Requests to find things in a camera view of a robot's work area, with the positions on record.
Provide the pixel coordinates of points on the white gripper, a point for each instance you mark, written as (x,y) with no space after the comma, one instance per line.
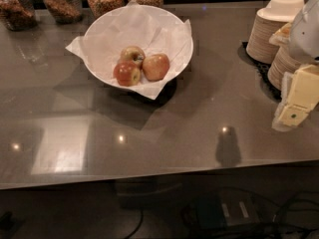
(305,34)

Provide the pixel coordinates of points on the glass jar dark granola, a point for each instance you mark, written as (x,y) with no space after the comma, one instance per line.
(17,15)

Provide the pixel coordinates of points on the black rubber mat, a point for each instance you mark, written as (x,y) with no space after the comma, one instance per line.
(267,88)

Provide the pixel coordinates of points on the glass jar labelled granola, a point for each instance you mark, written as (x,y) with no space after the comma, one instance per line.
(65,11)

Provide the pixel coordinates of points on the red apple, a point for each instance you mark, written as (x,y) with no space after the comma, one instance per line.
(156,66)
(127,73)

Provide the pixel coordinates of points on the white paper liner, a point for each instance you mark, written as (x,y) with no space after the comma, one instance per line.
(133,24)

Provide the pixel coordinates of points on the white bowl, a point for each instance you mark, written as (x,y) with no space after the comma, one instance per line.
(109,34)

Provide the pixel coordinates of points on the back stack paper bowls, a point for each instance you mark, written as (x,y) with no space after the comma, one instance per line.
(267,21)

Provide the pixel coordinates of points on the black power box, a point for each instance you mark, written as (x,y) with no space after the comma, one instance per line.
(221,211)

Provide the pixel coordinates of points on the yellow-red apple back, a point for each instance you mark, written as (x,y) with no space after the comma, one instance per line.
(134,54)

